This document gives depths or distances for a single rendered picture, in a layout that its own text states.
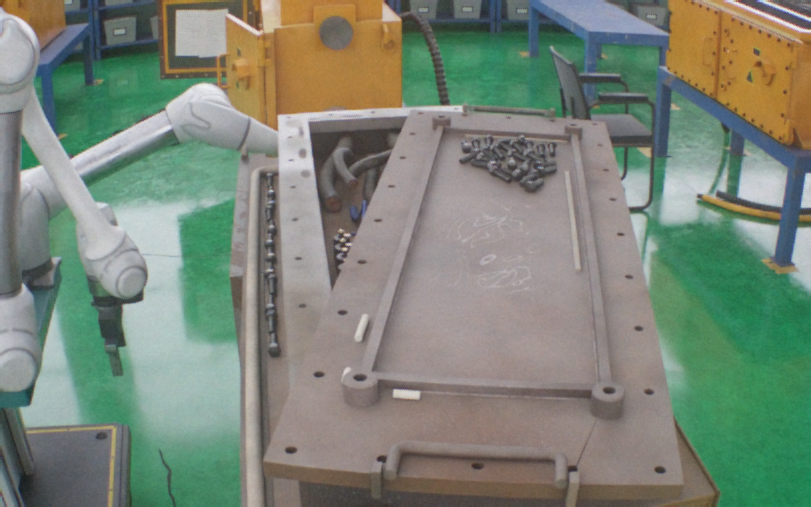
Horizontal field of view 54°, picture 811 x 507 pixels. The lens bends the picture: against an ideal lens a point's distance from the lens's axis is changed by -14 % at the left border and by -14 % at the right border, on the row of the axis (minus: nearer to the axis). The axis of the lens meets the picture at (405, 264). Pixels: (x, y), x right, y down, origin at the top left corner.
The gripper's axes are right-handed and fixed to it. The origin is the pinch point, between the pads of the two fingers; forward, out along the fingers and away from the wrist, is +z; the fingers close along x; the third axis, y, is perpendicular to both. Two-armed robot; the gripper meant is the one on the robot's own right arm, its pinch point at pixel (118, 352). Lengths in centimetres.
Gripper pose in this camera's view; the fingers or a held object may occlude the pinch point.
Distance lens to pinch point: 214.3
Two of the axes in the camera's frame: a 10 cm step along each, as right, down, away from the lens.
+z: 0.0, 9.0, 4.5
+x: 2.1, 4.3, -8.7
